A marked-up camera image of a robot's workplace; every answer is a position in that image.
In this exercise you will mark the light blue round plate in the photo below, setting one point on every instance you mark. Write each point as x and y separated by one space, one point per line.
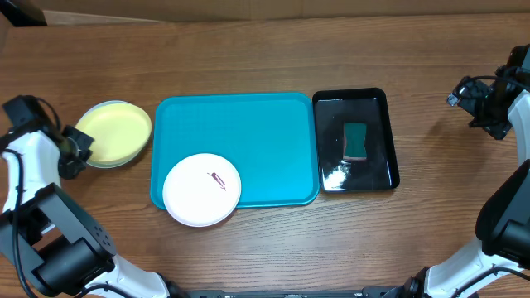
124 162

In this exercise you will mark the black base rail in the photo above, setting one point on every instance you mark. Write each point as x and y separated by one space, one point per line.
367 292

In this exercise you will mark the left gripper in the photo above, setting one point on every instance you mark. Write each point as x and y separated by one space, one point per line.
83 141

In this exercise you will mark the green scrubbing sponge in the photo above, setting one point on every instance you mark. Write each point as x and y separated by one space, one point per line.
354 142

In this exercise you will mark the teal plastic serving tray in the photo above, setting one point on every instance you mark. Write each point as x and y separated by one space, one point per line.
270 138

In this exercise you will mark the black rectangular tray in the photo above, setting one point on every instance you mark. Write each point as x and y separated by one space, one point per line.
334 108

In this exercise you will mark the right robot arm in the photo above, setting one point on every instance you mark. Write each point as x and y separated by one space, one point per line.
501 243

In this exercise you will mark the white pink round plate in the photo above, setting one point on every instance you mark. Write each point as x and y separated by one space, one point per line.
202 190

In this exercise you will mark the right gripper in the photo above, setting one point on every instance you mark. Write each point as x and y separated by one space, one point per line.
479 104

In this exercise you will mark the yellow-green round plate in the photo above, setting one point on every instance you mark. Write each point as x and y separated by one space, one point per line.
116 132

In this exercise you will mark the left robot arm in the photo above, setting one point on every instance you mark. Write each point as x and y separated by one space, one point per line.
54 244

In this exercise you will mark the dark object top-left corner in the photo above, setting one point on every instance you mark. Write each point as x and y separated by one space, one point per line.
22 13

